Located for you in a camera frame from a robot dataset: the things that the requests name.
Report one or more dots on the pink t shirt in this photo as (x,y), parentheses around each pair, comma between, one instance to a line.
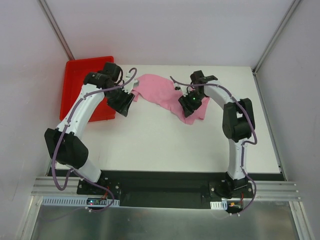
(161,91)

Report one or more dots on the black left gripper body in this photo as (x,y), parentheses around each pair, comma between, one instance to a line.
(120,100)

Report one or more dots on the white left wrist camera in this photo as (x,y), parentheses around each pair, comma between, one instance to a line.
(130,80)

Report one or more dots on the white cable duct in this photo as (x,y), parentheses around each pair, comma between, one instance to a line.
(92,202)
(219,205)

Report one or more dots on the right white cable duct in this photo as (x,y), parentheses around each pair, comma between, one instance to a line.
(219,205)

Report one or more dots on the left aluminium corner post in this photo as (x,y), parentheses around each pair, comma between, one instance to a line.
(56,28)

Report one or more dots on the left white cable duct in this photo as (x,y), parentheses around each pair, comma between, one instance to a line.
(92,202)

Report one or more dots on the red plastic bin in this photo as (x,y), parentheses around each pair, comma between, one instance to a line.
(75,72)

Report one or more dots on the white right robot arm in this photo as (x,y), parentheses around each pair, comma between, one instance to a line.
(238,126)

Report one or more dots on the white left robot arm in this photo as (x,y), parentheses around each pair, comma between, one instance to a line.
(64,143)

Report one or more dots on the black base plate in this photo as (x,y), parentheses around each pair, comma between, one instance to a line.
(163,189)

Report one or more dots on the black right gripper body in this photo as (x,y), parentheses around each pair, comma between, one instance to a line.
(189,104)

